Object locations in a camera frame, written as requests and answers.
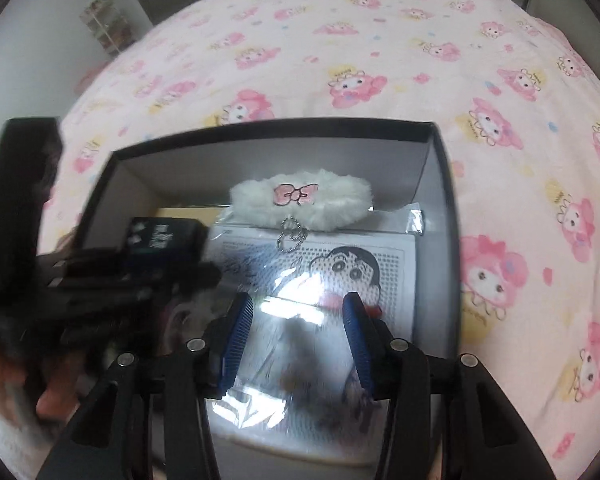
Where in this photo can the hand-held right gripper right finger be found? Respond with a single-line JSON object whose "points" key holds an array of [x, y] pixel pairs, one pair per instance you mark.
{"points": [[357, 345]]}

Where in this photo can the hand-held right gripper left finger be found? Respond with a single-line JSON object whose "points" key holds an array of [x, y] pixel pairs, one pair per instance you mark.
{"points": [[232, 345]]}

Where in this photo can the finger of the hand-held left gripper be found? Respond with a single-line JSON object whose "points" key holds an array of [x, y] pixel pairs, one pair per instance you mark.
{"points": [[145, 285], [85, 262]]}

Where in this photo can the black box with colour gradient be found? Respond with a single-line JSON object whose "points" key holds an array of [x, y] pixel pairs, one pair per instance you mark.
{"points": [[155, 237]]}

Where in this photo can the crinkled clear plastic bag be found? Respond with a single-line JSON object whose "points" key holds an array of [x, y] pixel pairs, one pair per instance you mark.
{"points": [[290, 360]]}

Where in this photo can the cartoon bead art kit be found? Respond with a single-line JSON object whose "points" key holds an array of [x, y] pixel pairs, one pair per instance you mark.
{"points": [[395, 270]]}

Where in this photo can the small clear plastic bag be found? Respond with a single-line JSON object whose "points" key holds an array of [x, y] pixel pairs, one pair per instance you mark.
{"points": [[415, 220]]}

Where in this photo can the white fluffy pouch pink bow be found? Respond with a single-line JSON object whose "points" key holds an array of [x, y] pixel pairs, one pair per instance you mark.
{"points": [[330, 200]]}

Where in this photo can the large black cardboard box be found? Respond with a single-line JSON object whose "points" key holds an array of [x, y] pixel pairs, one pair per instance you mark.
{"points": [[280, 160]]}

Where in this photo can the person's left hand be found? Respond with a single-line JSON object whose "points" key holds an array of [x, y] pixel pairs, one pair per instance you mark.
{"points": [[55, 390]]}

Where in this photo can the flat yellow box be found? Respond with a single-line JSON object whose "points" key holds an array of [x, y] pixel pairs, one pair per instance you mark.
{"points": [[190, 207]]}

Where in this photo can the white shelf rack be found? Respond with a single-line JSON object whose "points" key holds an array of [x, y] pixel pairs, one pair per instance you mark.
{"points": [[105, 25]]}

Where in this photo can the pink cartoon-print blanket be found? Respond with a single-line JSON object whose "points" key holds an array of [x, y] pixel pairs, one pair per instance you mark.
{"points": [[380, 35]]}

